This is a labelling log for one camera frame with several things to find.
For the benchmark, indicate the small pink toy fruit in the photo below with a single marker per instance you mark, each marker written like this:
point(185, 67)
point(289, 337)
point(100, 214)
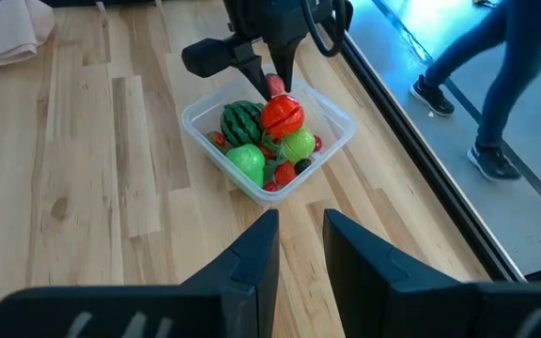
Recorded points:
point(275, 84)

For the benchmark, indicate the green toy pear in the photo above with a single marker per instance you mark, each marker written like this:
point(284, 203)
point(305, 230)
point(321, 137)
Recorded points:
point(248, 164)

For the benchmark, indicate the clear plastic tupperware container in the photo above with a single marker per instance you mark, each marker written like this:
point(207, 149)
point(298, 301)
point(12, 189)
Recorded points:
point(327, 117)

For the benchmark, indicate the red toy tomato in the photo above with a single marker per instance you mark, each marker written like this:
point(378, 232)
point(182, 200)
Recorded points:
point(282, 116)

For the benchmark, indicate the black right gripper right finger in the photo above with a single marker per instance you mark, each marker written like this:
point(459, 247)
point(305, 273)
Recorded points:
point(416, 305)

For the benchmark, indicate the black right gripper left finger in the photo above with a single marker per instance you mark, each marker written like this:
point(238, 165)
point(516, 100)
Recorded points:
point(181, 310)

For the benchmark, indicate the small black toy olive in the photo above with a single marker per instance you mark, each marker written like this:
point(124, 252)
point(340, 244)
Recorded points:
point(302, 165)

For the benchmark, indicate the striped green toy watermelon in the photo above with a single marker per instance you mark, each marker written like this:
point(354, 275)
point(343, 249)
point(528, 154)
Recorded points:
point(241, 123)

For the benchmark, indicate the dark red toy cherries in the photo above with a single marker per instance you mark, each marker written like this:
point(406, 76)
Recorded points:
point(317, 143)

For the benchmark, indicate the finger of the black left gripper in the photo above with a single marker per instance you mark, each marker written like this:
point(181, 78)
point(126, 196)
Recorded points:
point(214, 56)
point(287, 58)

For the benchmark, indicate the person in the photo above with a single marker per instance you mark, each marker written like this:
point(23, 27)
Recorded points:
point(510, 56)

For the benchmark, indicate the toy strawberry large green leaves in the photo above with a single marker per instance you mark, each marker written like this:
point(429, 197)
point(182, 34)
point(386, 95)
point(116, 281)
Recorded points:
point(298, 144)

